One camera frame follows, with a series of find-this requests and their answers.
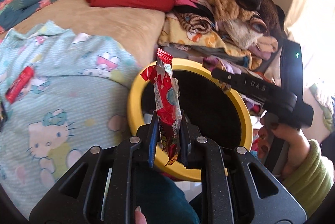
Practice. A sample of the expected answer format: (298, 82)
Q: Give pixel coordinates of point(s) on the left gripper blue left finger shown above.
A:
(153, 135)

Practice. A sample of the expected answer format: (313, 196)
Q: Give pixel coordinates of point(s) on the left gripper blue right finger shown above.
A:
(185, 141)

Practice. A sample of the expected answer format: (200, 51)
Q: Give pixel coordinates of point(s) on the red snack wrapper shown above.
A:
(166, 92)

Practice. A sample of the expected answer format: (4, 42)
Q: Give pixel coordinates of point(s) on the purple candy wrapper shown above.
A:
(211, 63)

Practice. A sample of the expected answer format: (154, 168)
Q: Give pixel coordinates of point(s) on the yellow rimmed black trash bin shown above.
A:
(222, 117)

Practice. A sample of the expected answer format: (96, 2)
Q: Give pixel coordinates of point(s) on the right hand dark nails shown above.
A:
(299, 147)

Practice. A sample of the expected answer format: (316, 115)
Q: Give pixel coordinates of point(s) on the left hand painted nails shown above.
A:
(139, 217)

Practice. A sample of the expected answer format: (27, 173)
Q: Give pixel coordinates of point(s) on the light blue Hello Kitty sheet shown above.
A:
(76, 99)

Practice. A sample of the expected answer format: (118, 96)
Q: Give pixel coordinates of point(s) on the green sweater sleeve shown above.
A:
(312, 181)

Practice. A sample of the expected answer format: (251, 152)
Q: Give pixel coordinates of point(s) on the yellow cartoon blanket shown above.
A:
(173, 33)

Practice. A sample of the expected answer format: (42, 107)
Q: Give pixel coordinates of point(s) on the tan bed cover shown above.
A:
(137, 30)

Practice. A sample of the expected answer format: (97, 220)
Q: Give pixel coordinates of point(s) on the tiger striped knit garment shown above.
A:
(195, 23)

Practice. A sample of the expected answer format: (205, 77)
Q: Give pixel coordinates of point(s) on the mustard knit sweater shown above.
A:
(229, 10)

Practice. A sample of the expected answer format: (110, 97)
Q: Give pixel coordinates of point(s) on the red cylindrical wrapper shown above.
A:
(23, 78)

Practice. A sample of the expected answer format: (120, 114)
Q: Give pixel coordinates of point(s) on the red folded garment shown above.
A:
(159, 5)

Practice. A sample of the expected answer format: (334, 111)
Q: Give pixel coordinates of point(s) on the teal floral pink quilt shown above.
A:
(14, 12)

